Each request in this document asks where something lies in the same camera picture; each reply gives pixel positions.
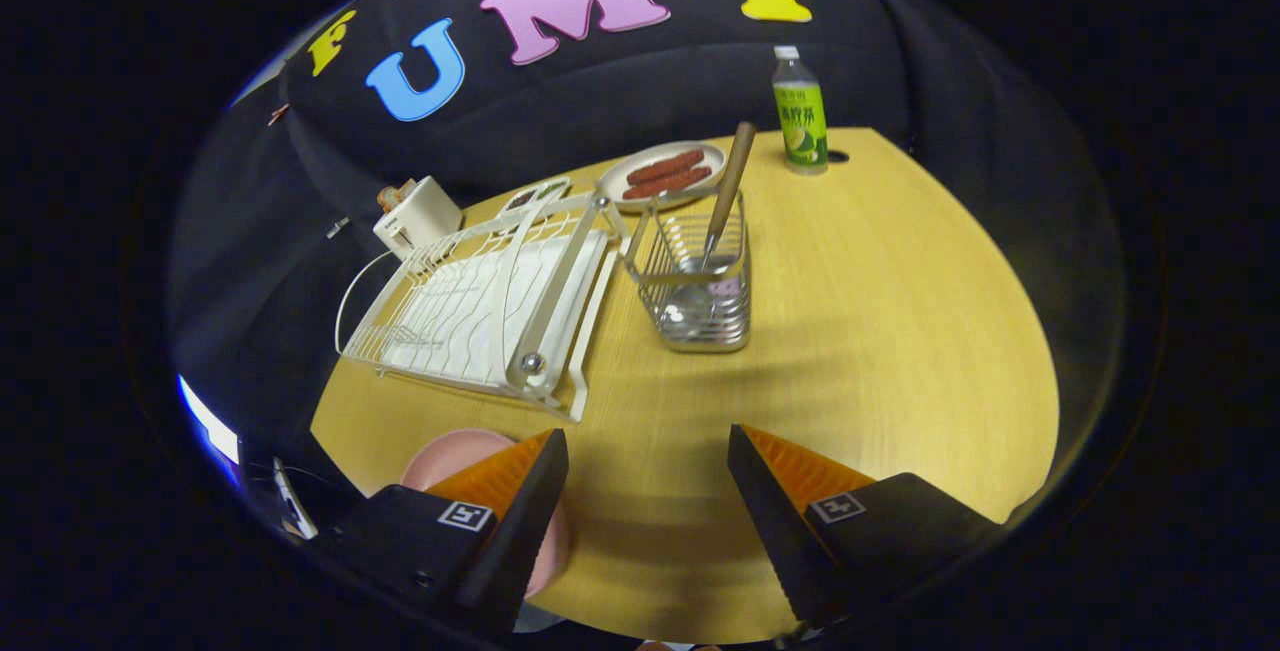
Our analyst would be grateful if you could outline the pink plate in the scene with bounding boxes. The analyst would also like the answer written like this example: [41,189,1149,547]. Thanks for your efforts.
[400,428,576,600]

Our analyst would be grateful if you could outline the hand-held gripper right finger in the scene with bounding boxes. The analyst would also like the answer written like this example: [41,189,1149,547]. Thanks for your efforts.
[727,423,1008,627]

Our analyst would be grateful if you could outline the white wire dish rack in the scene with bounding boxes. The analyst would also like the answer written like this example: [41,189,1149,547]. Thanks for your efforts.
[335,189,631,424]

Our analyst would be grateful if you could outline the metal wire basket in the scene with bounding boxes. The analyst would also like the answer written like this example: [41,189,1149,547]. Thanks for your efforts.
[625,199,753,354]

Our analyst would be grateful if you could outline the wooden handle spoon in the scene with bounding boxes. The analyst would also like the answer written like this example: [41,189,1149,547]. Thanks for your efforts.
[665,121,758,332]

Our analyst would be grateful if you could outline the brown sausage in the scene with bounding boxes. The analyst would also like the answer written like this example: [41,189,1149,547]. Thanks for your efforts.
[622,166,714,200]
[627,149,706,185]

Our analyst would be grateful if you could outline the white round sausage plate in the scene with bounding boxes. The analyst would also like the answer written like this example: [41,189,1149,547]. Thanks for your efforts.
[598,141,728,214]

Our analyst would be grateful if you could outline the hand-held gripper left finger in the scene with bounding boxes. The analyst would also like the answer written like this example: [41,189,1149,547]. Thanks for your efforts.
[305,428,571,635]

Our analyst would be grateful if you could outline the black backdrop cloth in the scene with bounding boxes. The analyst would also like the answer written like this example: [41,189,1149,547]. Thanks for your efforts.
[165,0,1131,492]

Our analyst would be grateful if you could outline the white toaster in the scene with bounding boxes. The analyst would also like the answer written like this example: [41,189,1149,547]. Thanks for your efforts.
[373,176,464,262]

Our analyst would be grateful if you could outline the white divided condiment dish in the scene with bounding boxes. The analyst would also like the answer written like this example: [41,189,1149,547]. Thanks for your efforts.
[497,176,573,217]

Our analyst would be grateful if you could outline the green label drink bottle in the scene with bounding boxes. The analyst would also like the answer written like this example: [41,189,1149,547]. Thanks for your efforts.
[771,45,830,176]

